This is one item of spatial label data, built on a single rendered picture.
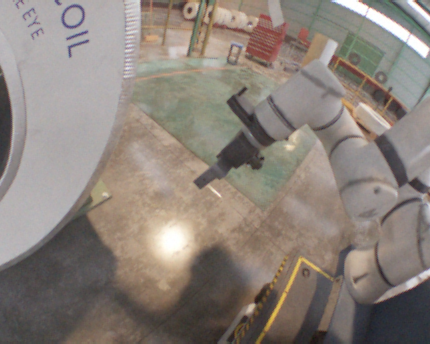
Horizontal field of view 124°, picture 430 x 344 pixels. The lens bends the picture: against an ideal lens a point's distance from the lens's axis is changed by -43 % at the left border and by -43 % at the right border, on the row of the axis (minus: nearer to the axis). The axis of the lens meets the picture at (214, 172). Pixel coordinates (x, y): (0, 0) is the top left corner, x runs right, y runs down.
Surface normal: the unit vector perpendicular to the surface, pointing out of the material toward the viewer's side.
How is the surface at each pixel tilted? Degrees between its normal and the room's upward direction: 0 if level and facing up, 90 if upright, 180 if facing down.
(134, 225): 0
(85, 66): 90
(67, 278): 0
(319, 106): 90
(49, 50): 90
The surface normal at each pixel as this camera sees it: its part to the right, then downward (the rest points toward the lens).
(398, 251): -0.97, -0.15
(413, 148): -0.70, 0.09
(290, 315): 0.25, -0.67
